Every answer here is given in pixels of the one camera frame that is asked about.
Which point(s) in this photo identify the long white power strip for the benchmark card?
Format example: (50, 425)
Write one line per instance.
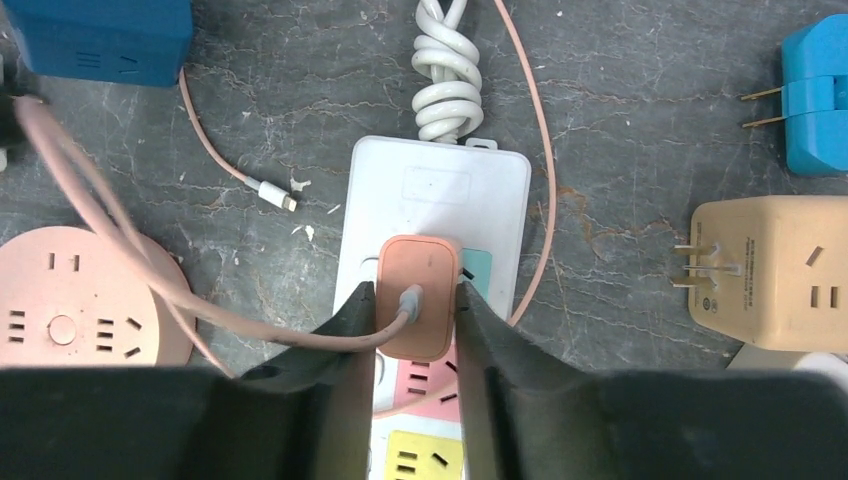
(475, 195)

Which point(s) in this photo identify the dark blue cube socket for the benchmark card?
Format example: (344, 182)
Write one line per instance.
(142, 43)

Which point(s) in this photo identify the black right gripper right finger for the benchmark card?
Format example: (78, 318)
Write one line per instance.
(526, 414)

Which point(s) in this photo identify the small salmon plug adapter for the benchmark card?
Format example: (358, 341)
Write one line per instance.
(418, 275)

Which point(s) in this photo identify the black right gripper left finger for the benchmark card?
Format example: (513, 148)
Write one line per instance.
(304, 414)

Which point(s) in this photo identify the round pink power socket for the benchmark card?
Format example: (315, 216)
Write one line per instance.
(69, 301)

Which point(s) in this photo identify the tan patterned cube socket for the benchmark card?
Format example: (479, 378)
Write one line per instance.
(770, 271)

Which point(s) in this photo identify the light blue plug adapter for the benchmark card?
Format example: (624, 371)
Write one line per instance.
(813, 98)

